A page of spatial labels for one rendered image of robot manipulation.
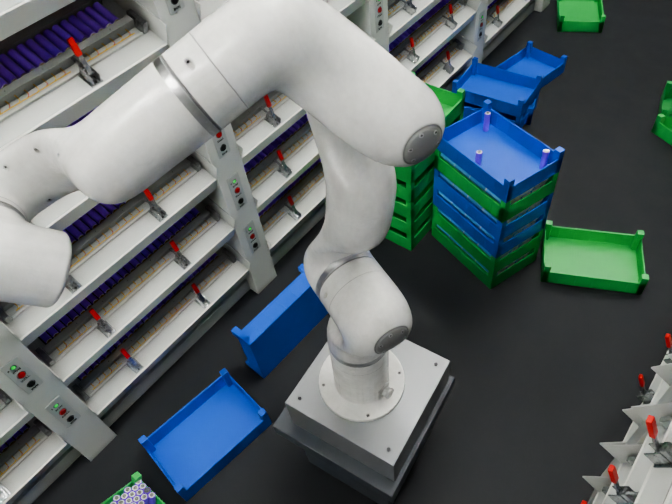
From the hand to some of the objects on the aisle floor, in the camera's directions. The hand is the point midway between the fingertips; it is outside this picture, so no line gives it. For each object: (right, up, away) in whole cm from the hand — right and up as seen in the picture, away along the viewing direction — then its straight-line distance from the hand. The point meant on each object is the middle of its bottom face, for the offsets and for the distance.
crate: (+137, -8, +145) cm, 199 cm away
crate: (+39, -32, +138) cm, 147 cm away
